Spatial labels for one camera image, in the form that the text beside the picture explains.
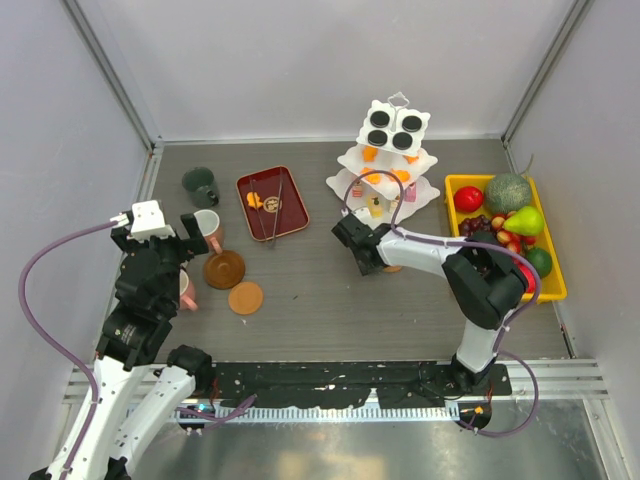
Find dark green mug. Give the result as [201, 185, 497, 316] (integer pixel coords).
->
[182, 167, 220, 209]

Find purple grape bunch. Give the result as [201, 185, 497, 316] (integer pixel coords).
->
[458, 215, 493, 237]

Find green pear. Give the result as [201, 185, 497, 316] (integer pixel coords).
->
[503, 206, 545, 236]

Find orange fish cookies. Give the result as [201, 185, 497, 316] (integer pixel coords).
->
[244, 144, 420, 210]

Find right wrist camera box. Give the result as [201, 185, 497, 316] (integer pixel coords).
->
[342, 207, 373, 223]

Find yellow fruit bin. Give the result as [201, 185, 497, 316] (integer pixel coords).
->
[444, 174, 567, 304]

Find pink mug near arm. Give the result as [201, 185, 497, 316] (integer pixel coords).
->
[179, 269, 198, 311]

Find red cherries cluster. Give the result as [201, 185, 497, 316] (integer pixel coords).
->
[490, 211, 537, 256]

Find red dessert tray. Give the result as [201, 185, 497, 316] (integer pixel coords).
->
[236, 166, 310, 242]

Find red pomegranate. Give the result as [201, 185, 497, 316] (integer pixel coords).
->
[518, 263, 537, 294]

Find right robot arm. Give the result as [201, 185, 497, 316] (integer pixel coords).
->
[332, 213, 531, 394]

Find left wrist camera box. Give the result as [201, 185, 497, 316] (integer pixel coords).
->
[110, 200, 176, 243]

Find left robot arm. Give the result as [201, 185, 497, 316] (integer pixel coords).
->
[19, 201, 215, 479]

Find dark brown wooden saucer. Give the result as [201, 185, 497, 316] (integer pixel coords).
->
[203, 250, 246, 290]

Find red apple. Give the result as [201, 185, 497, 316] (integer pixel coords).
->
[453, 186, 484, 213]

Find green lime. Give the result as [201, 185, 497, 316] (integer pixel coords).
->
[525, 247, 553, 278]

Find green melon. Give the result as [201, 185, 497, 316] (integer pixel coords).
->
[484, 155, 534, 214]

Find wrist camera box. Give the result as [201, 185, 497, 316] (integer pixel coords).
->
[110, 200, 176, 243]
[342, 207, 373, 223]

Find pink mug white inside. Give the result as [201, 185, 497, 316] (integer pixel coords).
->
[194, 209, 224, 254]

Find black round cookies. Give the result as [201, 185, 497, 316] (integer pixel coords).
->
[365, 110, 424, 151]

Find metal serving tongs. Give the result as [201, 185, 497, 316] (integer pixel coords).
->
[249, 166, 283, 250]

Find cream cake slice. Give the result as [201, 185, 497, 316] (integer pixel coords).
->
[389, 196, 400, 213]

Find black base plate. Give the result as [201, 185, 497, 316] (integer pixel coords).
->
[212, 361, 512, 410]

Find white three-tier stand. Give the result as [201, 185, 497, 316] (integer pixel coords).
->
[326, 92, 440, 227]

